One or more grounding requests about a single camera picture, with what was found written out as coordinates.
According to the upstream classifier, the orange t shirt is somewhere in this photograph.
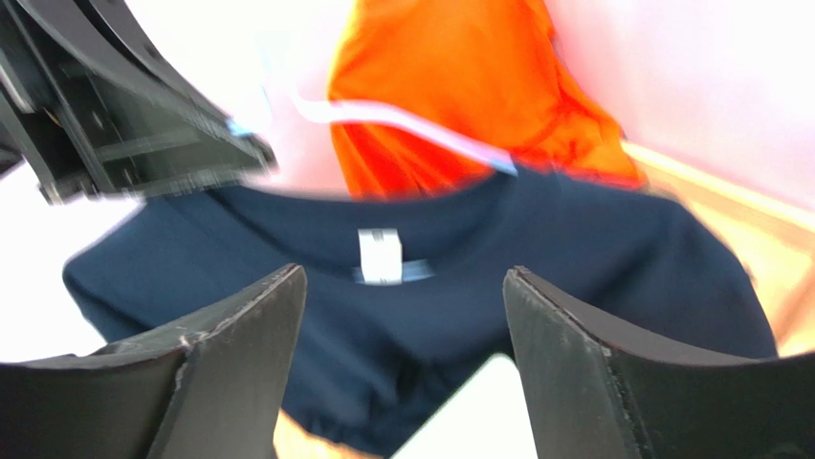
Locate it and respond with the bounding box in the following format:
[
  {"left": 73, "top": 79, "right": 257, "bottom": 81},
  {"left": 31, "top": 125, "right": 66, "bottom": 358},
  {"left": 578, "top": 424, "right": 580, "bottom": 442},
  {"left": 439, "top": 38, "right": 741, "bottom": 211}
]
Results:
[{"left": 327, "top": 1, "right": 647, "bottom": 189}]

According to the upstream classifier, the white dry erase board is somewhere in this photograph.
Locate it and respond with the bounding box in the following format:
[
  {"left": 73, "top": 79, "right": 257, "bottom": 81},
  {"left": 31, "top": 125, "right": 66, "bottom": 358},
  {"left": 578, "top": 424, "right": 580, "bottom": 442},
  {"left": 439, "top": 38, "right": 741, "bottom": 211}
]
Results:
[{"left": 392, "top": 354, "right": 538, "bottom": 459}]

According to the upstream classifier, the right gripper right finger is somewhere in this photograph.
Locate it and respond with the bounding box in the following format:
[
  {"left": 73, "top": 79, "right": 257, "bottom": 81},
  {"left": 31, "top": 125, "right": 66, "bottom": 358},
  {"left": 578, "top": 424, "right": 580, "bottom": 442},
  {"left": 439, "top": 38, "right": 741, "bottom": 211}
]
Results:
[{"left": 503, "top": 267, "right": 814, "bottom": 459}]

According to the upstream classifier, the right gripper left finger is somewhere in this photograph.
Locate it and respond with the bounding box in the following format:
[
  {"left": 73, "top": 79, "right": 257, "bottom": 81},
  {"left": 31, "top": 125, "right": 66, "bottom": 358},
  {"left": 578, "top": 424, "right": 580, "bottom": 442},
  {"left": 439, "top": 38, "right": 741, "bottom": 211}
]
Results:
[{"left": 1, "top": 265, "right": 307, "bottom": 459}]

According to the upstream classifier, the wooden clothes rack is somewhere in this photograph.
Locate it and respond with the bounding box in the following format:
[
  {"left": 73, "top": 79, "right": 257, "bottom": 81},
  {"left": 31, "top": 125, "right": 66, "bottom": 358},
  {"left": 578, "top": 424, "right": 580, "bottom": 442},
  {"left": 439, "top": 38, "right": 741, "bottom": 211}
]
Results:
[{"left": 623, "top": 142, "right": 814, "bottom": 356}]

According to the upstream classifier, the light blue wire hanger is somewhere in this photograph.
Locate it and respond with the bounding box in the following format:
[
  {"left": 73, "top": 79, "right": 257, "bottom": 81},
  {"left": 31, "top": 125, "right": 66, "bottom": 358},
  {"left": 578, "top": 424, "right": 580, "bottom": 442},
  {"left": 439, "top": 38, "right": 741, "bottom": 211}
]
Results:
[{"left": 226, "top": 89, "right": 520, "bottom": 178}]

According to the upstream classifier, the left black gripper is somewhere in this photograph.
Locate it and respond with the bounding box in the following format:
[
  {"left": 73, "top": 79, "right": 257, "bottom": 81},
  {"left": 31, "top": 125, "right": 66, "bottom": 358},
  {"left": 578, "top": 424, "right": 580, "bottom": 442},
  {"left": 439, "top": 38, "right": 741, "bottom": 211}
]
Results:
[{"left": 1, "top": 1, "right": 276, "bottom": 204}]

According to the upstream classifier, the navy blue t shirt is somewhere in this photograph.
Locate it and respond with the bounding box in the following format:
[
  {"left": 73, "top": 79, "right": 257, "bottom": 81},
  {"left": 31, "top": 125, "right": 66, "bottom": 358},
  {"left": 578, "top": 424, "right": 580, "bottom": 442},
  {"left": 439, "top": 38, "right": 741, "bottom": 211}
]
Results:
[{"left": 63, "top": 169, "right": 777, "bottom": 457}]

